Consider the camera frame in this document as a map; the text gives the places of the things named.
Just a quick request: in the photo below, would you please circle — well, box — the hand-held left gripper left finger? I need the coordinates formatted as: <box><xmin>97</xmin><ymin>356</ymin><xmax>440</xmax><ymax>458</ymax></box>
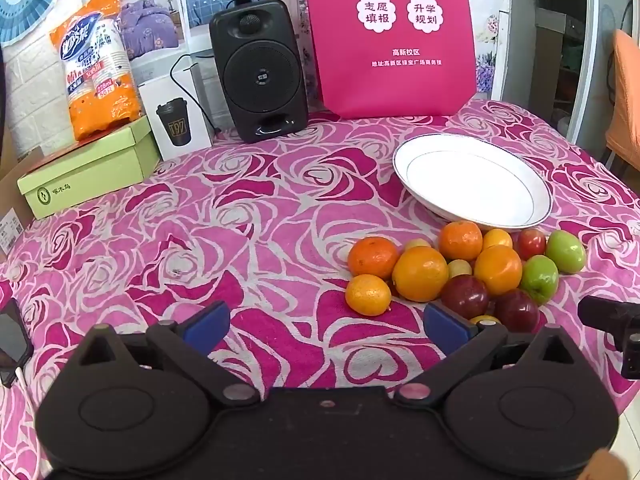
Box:
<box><xmin>72</xmin><ymin>301</ymin><xmax>261</xmax><ymax>408</ymax></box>

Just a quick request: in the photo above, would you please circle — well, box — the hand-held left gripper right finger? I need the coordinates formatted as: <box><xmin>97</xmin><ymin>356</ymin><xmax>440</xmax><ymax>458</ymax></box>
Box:
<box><xmin>392</xmin><ymin>301</ymin><xmax>576</xmax><ymax>408</ymax></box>

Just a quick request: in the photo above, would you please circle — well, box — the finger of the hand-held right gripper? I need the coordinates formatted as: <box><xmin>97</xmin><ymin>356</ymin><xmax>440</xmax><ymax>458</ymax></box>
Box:
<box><xmin>577</xmin><ymin>296</ymin><xmax>640</xmax><ymax>346</ymax></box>

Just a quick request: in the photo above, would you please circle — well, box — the dark red plum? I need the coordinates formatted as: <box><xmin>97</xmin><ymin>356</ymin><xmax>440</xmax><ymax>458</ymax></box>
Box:
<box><xmin>440</xmin><ymin>275</ymin><xmax>490</xmax><ymax>320</ymax></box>

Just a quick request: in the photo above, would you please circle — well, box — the medium smooth orange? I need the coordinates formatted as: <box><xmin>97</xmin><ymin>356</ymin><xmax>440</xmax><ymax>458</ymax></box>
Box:
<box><xmin>473</xmin><ymin>244</ymin><xmax>524</xmax><ymax>297</ymax></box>

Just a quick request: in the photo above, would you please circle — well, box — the green apple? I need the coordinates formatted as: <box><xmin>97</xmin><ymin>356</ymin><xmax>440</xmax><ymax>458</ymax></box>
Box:
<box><xmin>520</xmin><ymin>255</ymin><xmax>560</xmax><ymax>306</ymax></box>
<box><xmin>545</xmin><ymin>230</ymin><xmax>587</xmax><ymax>275</ymax></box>

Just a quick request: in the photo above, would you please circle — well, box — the round tangerine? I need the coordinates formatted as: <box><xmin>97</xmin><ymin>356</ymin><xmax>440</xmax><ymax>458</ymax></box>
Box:
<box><xmin>438</xmin><ymin>220</ymin><xmax>484</xmax><ymax>261</ymax></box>

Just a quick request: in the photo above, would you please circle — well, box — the small yellow-orange citrus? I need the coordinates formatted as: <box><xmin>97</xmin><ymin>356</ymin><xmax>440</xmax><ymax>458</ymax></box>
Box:
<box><xmin>482</xmin><ymin>228</ymin><xmax>514</xmax><ymax>251</ymax></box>

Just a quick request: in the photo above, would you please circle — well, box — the white plate with dark rim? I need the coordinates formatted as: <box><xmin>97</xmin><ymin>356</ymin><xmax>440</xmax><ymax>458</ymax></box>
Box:
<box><xmin>392</xmin><ymin>133</ymin><xmax>552</xmax><ymax>231</ymax></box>

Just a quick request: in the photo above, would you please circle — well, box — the person's left hand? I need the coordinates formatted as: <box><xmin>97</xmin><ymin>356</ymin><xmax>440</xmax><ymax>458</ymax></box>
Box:
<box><xmin>582</xmin><ymin>447</ymin><xmax>628</xmax><ymax>480</ymax></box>

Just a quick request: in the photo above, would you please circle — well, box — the large round orange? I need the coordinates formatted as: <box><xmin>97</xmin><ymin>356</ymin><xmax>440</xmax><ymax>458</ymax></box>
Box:
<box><xmin>391</xmin><ymin>246</ymin><xmax>449</xmax><ymax>302</ymax></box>

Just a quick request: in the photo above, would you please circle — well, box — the dark red apple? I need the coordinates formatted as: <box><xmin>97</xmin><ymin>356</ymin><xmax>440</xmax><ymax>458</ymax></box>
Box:
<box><xmin>494</xmin><ymin>288</ymin><xmax>541</xmax><ymax>333</ymax></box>

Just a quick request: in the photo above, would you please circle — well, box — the small glossy orange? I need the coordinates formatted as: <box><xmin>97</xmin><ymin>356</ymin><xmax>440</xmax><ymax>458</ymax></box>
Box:
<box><xmin>345</xmin><ymin>273</ymin><xmax>392</xmax><ymax>317</ymax></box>

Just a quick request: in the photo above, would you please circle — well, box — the pink rose tablecloth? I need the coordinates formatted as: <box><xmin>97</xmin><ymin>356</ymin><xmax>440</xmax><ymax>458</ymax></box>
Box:
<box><xmin>0</xmin><ymin>97</ymin><xmax>640</xmax><ymax>480</ymax></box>

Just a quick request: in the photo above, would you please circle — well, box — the flat wrinkled tangerine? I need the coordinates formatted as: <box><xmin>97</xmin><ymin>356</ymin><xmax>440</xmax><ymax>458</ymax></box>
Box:
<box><xmin>347</xmin><ymin>236</ymin><xmax>401</xmax><ymax>281</ymax></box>

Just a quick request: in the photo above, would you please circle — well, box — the small red apple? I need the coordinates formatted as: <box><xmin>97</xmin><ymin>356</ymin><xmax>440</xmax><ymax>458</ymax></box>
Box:
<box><xmin>516</xmin><ymin>228</ymin><xmax>547</xmax><ymax>261</ymax></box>

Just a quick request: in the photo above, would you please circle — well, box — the green shoe box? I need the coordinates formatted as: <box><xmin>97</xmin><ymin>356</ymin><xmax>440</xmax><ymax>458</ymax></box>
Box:
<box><xmin>17</xmin><ymin>115</ymin><xmax>162</xmax><ymax>220</ymax></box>

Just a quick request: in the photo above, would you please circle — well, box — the black smartphone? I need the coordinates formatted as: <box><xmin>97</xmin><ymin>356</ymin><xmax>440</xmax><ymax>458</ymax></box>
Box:
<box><xmin>0</xmin><ymin>299</ymin><xmax>35</xmax><ymax>387</ymax></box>

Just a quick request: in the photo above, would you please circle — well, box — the white box with cup print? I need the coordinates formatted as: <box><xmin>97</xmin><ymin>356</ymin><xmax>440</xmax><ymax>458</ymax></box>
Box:
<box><xmin>137</xmin><ymin>66</ymin><xmax>213</xmax><ymax>162</ymax></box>

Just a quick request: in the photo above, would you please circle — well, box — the orange chair cover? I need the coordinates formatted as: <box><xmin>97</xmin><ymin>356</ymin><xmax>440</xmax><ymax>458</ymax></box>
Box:
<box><xmin>605</xmin><ymin>29</ymin><xmax>640</xmax><ymax>171</ymax></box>

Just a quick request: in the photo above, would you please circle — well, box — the red flat box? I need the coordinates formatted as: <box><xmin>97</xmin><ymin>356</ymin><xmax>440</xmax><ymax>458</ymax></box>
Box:
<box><xmin>40</xmin><ymin>141</ymin><xmax>83</xmax><ymax>167</ymax></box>

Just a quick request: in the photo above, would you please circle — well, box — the brown cardboard box with label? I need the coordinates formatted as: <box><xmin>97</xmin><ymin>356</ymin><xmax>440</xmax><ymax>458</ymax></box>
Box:
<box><xmin>0</xmin><ymin>145</ymin><xmax>43</xmax><ymax>261</ymax></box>

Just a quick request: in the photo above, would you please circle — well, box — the orange pack of disposable cups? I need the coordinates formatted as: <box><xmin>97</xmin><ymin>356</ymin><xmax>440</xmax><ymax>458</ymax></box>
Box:
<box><xmin>49</xmin><ymin>0</ymin><xmax>146</xmax><ymax>142</ymax></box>

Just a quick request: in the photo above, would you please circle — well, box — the black loudspeaker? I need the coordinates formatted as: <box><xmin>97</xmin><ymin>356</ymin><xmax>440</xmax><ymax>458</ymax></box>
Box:
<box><xmin>209</xmin><ymin>0</ymin><xmax>309</xmax><ymax>144</ymax></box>

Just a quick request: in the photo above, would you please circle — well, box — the magenta fabric bag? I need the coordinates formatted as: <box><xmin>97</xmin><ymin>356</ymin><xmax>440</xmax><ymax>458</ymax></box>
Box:
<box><xmin>300</xmin><ymin>0</ymin><xmax>477</xmax><ymax>120</ymax></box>

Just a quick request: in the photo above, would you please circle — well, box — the plain brown cardboard box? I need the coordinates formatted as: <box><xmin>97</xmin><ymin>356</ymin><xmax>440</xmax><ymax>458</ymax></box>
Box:
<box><xmin>532</xmin><ymin>7</ymin><xmax>576</xmax><ymax>126</ymax></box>

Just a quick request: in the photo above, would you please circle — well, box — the purple bedding poster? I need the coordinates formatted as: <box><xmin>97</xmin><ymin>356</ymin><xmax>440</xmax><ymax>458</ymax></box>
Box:
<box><xmin>80</xmin><ymin>0</ymin><xmax>188</xmax><ymax>83</ymax></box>

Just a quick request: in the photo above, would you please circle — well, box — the blue fan pattern poster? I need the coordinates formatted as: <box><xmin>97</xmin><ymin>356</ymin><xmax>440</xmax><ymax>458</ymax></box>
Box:
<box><xmin>0</xmin><ymin>0</ymin><xmax>123</xmax><ymax>46</ymax></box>

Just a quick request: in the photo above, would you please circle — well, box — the white charging cable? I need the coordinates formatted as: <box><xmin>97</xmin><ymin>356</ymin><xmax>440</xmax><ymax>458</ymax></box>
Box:
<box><xmin>15</xmin><ymin>366</ymin><xmax>38</xmax><ymax>406</ymax></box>

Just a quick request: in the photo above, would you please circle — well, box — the black speaker cable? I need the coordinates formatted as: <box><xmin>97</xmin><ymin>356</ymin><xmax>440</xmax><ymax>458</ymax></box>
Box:
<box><xmin>169</xmin><ymin>51</ymin><xmax>223</xmax><ymax>136</ymax></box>

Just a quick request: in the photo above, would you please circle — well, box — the white door frame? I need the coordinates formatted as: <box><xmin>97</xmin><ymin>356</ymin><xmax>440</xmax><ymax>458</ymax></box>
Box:
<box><xmin>564</xmin><ymin>0</ymin><xmax>608</xmax><ymax>143</ymax></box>

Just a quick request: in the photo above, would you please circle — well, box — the floral print wall covering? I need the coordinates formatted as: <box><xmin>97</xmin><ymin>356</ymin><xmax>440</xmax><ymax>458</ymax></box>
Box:
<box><xmin>470</xmin><ymin>0</ymin><xmax>501</xmax><ymax>95</ymax></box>

